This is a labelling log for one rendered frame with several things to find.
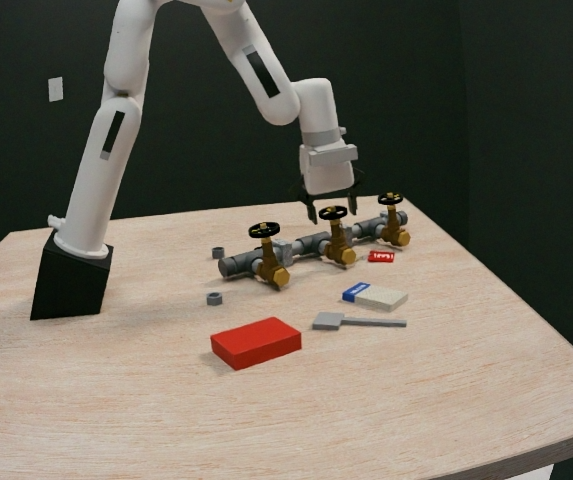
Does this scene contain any red square tag with chain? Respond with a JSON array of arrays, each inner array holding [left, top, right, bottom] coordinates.
[[340, 223, 395, 263]]

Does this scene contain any red rectangular block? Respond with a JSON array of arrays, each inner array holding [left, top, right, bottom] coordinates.
[[210, 316, 302, 371]]

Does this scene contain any grey t-shaped pipe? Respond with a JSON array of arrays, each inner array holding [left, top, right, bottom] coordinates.
[[218, 192, 411, 287]]

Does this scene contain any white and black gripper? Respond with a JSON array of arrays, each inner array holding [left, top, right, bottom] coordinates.
[[289, 144, 367, 225]]

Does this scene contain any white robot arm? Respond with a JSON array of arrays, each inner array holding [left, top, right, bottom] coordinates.
[[47, 0, 358, 260]]

